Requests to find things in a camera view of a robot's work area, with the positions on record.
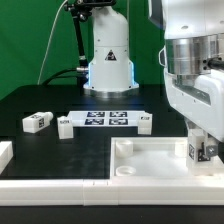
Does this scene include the white fiducial marker board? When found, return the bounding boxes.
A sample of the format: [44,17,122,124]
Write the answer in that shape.
[67,110,144,127]

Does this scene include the white cable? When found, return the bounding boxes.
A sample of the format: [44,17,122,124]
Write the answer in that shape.
[37,0,69,86]

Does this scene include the white left fence block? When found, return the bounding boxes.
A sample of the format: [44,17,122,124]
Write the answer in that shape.
[0,141,13,174]

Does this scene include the white front fence rail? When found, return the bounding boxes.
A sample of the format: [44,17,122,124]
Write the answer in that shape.
[0,178,224,206]

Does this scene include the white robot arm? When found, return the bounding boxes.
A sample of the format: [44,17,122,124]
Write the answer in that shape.
[84,0,224,158]

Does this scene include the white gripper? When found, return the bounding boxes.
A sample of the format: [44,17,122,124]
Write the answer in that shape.
[164,71,224,158]

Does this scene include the black camera stand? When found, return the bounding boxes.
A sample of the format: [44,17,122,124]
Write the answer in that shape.
[64,0,116,84]

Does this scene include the black cable bundle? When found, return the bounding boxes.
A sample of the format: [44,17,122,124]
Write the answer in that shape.
[43,68,90,86]

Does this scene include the white square tabletop part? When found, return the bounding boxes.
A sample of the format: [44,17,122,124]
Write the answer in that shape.
[110,137,224,179]

